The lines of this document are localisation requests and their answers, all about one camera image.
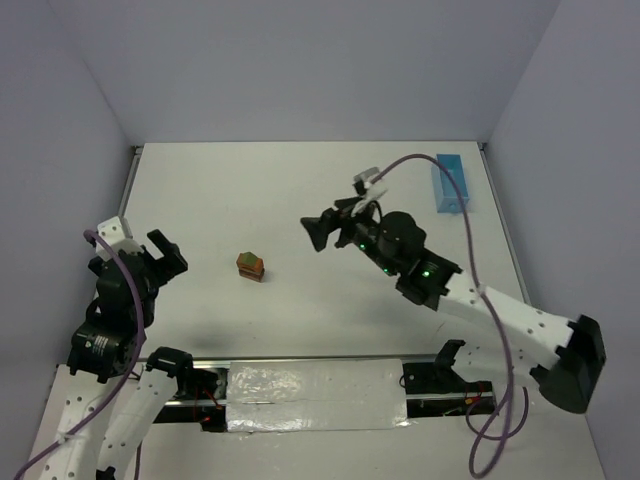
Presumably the aluminium table edge rail left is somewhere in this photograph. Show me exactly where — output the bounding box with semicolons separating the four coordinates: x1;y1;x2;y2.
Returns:
117;145;144;217

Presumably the light tan rectangular wood block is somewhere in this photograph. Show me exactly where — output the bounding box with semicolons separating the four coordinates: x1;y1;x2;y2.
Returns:
239;271;264;279

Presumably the aluminium table edge rail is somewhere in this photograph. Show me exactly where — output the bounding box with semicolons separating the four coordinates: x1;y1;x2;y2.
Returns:
477;142;546;354
117;145;144;217

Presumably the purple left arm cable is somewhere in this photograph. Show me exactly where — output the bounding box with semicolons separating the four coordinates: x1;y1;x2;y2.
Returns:
12;228;149;480

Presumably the blue plastic box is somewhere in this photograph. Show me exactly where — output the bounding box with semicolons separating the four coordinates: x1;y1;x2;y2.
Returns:
431;154;470;214

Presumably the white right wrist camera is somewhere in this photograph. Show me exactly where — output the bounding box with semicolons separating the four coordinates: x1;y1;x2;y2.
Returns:
351;167;388;216

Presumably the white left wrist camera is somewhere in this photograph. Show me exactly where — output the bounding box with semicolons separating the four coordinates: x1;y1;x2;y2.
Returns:
97;216;143;255

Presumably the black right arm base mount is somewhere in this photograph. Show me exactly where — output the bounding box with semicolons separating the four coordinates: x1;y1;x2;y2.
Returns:
399;340;493;395

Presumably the orange arch wood block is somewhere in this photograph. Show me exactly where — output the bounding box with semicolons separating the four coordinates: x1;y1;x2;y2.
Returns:
239;264;265;274

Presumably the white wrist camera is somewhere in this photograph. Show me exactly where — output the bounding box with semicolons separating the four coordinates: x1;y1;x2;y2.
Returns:
97;216;143;255
351;167;388;216

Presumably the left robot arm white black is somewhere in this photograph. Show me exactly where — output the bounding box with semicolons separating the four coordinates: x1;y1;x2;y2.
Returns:
34;218;193;479

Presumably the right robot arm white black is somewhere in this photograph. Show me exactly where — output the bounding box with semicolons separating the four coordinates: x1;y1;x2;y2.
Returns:
300;198;606;414

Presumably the aluminium table edge rail right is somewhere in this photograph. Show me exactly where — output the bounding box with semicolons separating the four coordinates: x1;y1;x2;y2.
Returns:
477;142;546;354

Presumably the silver tape white foam board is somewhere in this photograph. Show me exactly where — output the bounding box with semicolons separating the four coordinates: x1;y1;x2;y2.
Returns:
225;359;408;433

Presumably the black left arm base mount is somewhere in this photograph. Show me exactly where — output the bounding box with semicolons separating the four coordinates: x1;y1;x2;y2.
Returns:
119;359;230;432

